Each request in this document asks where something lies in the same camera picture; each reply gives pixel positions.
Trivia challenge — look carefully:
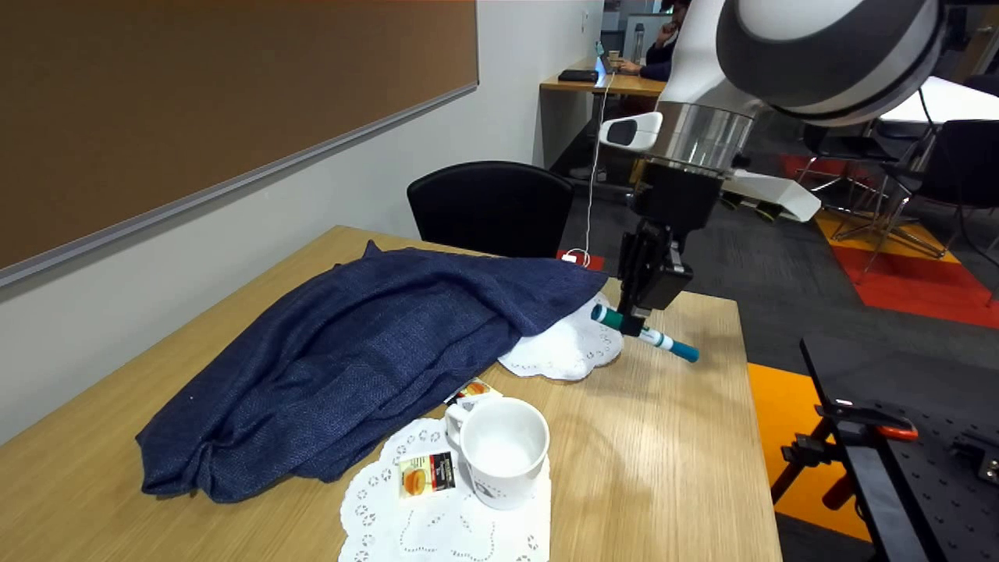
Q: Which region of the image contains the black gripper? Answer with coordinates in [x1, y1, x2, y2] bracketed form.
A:
[617, 161, 726, 317]

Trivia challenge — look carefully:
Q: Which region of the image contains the teal and white marker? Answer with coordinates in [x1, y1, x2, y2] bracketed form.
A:
[587, 300, 705, 367]

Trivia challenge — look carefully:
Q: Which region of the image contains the white printed mug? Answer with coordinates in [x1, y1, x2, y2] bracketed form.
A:
[442, 394, 554, 515]

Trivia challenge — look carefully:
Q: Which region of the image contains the white paper doily under mug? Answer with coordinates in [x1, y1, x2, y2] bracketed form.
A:
[333, 412, 556, 562]

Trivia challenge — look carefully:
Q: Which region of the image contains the white cloth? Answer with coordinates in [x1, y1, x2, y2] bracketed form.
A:
[492, 297, 626, 388]

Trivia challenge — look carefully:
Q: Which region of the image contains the thin metal pole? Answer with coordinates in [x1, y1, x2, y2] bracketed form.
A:
[582, 56, 610, 262]

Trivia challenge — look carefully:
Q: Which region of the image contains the black office chair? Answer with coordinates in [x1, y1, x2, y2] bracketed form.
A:
[403, 155, 579, 262]

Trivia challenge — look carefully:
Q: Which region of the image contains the wooden background desk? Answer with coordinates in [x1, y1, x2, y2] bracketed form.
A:
[538, 72, 668, 168]

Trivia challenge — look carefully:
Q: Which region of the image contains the small orange printed card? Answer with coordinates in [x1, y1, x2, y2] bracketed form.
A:
[395, 450, 461, 501]

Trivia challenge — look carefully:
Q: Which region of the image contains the dark blue denim cloth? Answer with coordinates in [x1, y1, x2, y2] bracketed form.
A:
[135, 239, 610, 507]

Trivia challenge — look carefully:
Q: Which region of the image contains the black background chair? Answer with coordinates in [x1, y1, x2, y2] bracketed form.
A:
[916, 114, 999, 246]

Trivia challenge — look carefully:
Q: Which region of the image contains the black perforated breadboard table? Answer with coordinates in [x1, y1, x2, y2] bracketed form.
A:
[795, 334, 999, 562]

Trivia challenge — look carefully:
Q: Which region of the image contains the brown cork notice board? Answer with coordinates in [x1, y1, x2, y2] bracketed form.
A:
[0, 0, 485, 306]

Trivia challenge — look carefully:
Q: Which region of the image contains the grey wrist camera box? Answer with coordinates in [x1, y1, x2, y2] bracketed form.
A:
[596, 110, 828, 223]

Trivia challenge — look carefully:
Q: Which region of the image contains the orange handled black clamp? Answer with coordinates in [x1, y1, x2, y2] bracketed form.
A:
[770, 394, 924, 515]

